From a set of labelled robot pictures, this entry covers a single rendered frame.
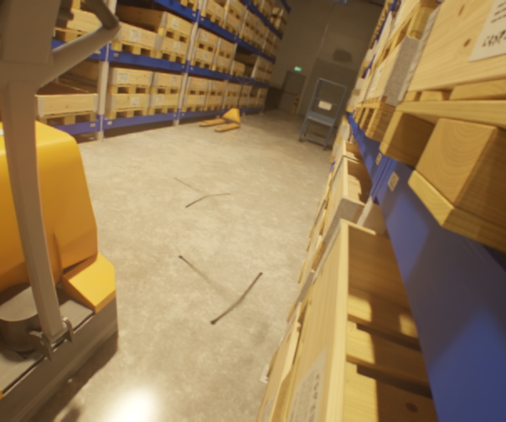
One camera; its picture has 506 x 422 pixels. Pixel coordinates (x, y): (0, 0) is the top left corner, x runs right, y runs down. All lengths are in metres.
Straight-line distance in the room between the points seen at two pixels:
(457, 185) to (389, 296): 0.67
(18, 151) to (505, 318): 0.78
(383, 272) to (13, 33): 1.01
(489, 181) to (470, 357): 0.15
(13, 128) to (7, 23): 0.19
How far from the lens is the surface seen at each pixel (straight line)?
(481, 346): 0.28
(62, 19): 0.70
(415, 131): 0.64
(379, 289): 0.90
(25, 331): 1.14
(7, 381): 1.16
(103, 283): 1.30
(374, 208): 0.84
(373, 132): 0.96
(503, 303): 0.27
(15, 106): 0.68
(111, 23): 0.74
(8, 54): 0.64
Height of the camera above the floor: 1.25
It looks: 25 degrees down
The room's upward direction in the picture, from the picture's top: 18 degrees clockwise
